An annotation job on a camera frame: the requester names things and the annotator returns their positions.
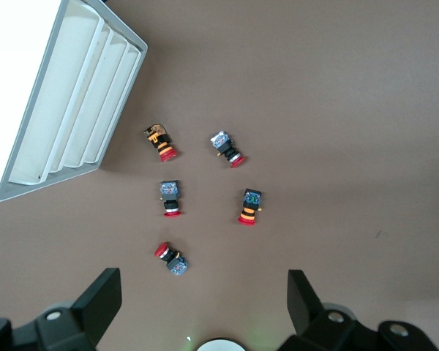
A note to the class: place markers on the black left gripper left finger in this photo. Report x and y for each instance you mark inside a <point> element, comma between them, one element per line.
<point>95,303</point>

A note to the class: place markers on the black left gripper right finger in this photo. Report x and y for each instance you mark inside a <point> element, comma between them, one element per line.
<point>307,314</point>

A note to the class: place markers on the red mushroom button blue base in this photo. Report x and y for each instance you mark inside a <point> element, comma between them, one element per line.
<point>225,144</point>
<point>173,261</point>
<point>170,194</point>

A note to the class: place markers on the red button orange ringed body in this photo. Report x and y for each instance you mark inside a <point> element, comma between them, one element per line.
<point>249,206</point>

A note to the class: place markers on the red button orange base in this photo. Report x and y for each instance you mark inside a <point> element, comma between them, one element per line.
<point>161,144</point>

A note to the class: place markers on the white grey slotted organizer box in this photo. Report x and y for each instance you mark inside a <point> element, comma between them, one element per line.
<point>77,91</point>

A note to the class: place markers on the brown table mat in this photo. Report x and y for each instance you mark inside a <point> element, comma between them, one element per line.
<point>314,91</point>

